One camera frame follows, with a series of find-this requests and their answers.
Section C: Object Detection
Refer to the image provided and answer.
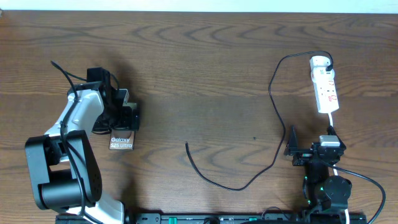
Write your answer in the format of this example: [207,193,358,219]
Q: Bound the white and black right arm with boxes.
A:
[284,126,352,222]

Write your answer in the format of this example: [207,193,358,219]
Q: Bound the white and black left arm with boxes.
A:
[25,67,140,223]

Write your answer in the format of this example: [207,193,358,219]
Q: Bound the white USB charger plug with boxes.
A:
[310,55,333,70]

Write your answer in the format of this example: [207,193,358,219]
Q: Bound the white power strip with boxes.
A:
[311,67,339,114]

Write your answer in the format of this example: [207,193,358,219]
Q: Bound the black charging cable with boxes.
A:
[185,50,335,192]

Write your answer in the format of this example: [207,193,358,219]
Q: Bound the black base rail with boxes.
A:
[55,213,367,224]

